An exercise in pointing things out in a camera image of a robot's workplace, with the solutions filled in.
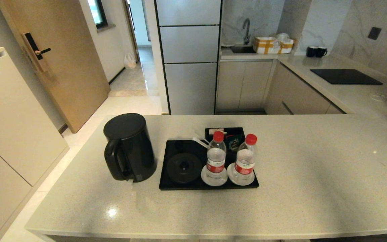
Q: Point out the black kettle tray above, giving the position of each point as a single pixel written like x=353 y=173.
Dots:
x=180 y=151

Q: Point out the round black kettle base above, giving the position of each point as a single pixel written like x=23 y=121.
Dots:
x=184 y=167

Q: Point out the black electric kettle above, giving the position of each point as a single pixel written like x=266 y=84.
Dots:
x=131 y=148

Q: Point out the white spoon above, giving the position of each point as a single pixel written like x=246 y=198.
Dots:
x=200 y=142

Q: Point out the white sachet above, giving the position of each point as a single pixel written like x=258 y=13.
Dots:
x=216 y=129

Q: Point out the black sachet box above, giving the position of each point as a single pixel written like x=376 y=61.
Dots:
x=228 y=131

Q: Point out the red-capped water bottle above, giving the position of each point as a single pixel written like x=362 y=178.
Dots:
x=245 y=159
x=216 y=158

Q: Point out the dark tea sachet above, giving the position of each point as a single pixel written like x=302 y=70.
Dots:
x=235 y=143

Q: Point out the white saucer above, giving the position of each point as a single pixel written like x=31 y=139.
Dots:
x=240 y=180
x=213 y=180

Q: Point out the silver refrigerator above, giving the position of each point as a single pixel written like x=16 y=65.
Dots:
x=190 y=57

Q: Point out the white plastic bag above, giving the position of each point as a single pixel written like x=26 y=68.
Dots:
x=129 y=61

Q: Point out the beige lower kitchen cabinets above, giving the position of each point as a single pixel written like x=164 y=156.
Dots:
x=274 y=87

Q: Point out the kitchen faucet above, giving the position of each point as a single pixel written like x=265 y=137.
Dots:
x=246 y=32

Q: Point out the white and yellow box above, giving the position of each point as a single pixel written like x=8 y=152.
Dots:
x=269 y=45

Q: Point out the black mug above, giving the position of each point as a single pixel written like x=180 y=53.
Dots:
x=311 y=51
x=321 y=51

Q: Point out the wooden door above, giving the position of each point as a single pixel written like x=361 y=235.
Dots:
x=62 y=67

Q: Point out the window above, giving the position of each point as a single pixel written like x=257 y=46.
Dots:
x=97 y=13

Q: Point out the black induction cooktop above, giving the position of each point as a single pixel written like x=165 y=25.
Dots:
x=345 y=76

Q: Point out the beige wall cabinet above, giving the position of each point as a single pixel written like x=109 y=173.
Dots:
x=8 y=127

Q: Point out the dark wall switch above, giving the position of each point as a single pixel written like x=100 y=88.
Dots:
x=374 y=33

